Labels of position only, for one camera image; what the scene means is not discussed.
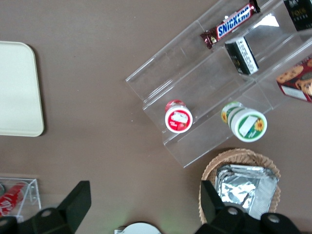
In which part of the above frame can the clear acrylic stepped display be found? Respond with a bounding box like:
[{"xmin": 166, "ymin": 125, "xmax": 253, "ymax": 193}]
[{"xmin": 125, "ymin": 0, "xmax": 312, "ymax": 169}]

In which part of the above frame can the wicker basket with foil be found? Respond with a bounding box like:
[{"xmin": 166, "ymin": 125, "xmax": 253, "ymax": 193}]
[{"xmin": 198, "ymin": 148, "xmax": 281, "ymax": 225}]

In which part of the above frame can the clear acrylic bottle rack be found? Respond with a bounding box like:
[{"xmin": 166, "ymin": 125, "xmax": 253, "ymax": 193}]
[{"xmin": 0, "ymin": 177, "xmax": 41, "ymax": 220}]

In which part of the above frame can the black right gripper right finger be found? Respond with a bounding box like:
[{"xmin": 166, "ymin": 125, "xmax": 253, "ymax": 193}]
[{"xmin": 195, "ymin": 179, "xmax": 302, "ymax": 234}]

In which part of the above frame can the red lid yogurt cup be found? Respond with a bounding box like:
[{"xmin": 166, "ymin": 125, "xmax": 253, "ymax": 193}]
[{"xmin": 164, "ymin": 99, "xmax": 194, "ymax": 134}]

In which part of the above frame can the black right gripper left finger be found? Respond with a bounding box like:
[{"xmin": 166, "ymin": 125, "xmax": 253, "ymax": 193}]
[{"xmin": 0, "ymin": 180, "xmax": 92, "ymax": 234}]

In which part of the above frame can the silver foil packet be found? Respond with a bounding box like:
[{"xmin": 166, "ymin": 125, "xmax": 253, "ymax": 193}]
[{"xmin": 214, "ymin": 164, "xmax": 280, "ymax": 220}]

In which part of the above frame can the red cola bottle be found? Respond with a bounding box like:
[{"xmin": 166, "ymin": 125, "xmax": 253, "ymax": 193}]
[{"xmin": 0, "ymin": 182, "xmax": 28, "ymax": 216}]

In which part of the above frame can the small black box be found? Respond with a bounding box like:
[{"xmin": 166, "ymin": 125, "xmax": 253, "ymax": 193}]
[
  {"xmin": 282, "ymin": 0, "xmax": 312, "ymax": 32},
  {"xmin": 224, "ymin": 36, "xmax": 259, "ymax": 76}
]

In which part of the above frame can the Snickers chocolate bar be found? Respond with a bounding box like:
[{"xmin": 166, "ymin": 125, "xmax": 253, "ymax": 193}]
[{"xmin": 200, "ymin": 0, "xmax": 261, "ymax": 50}]

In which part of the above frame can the red cookie box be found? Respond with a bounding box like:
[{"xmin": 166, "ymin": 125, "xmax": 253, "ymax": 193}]
[{"xmin": 275, "ymin": 57, "xmax": 312, "ymax": 103}]

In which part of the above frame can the beige plastic tray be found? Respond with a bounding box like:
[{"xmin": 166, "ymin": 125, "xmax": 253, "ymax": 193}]
[{"xmin": 0, "ymin": 40, "xmax": 45, "ymax": 137}]

